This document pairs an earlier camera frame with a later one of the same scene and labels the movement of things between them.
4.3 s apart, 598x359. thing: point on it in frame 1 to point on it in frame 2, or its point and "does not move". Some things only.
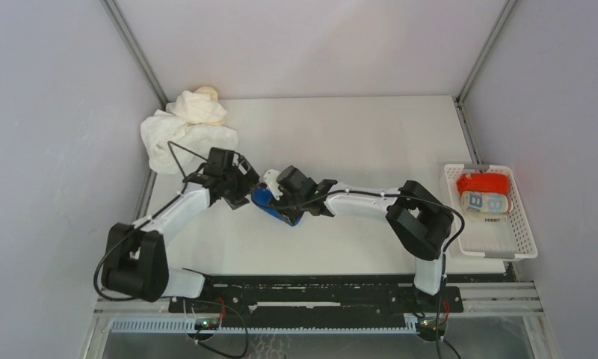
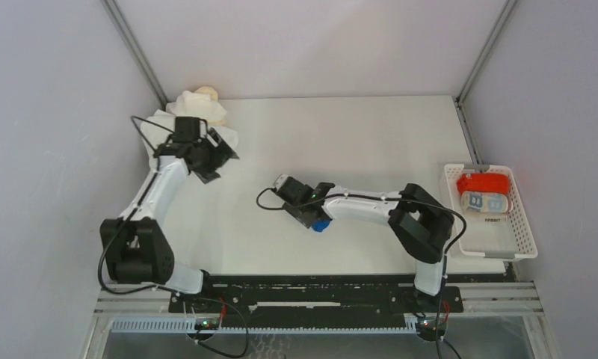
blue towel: (261, 197) to (320, 224)
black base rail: (322, 301) does not move
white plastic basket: (495, 224) does not move
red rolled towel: (483, 182) does not move
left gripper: (248, 180) to (222, 153)
